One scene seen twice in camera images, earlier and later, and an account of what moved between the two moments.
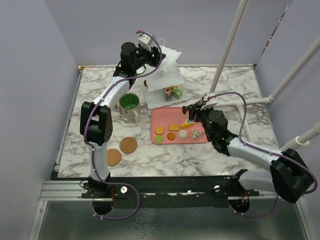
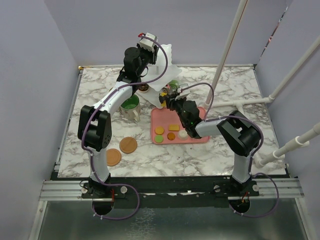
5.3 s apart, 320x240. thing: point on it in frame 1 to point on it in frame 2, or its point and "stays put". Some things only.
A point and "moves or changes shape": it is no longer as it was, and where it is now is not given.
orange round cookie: [159, 130] stays put
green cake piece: [177, 93] moves or changes shape
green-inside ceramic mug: [130, 106] stays put
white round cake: [183, 134] stays put
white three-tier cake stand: [165, 86] moves or changes shape
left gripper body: [144, 56] stays put
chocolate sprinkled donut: [145, 83] moves or changes shape
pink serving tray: [170, 125] stays put
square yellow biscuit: [173, 127] stays put
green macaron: [158, 138] stays put
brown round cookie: [171, 136] stays put
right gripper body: [201, 115] to [176, 104]
